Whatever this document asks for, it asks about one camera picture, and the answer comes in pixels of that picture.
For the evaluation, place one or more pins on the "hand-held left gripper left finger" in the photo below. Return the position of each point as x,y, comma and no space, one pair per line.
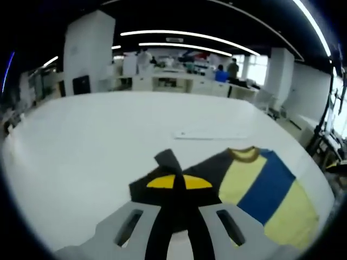
160,216

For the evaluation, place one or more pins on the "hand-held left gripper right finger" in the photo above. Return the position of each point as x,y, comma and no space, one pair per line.
200,216

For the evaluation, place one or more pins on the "yellow blue grey garment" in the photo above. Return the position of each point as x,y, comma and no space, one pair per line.
271,195

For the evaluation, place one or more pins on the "white strip template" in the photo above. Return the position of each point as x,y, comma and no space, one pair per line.
206,134

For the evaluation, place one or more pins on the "white chair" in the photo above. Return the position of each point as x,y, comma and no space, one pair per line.
264,100

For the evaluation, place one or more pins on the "white cabinet row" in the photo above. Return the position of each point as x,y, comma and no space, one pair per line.
189,84

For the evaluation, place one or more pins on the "black metal stand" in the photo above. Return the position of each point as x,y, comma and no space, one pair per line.
322,130

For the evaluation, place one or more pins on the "black cabinet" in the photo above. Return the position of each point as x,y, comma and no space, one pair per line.
81,85

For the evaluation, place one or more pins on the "small ceiling light strip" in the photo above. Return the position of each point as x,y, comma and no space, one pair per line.
116,47

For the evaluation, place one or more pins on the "long ceiling light strip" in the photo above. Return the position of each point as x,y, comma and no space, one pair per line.
189,35

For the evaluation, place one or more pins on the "side ceiling light strip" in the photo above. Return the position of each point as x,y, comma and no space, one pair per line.
51,61

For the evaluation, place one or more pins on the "bright ceiling light strip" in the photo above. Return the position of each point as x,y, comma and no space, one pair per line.
314,24

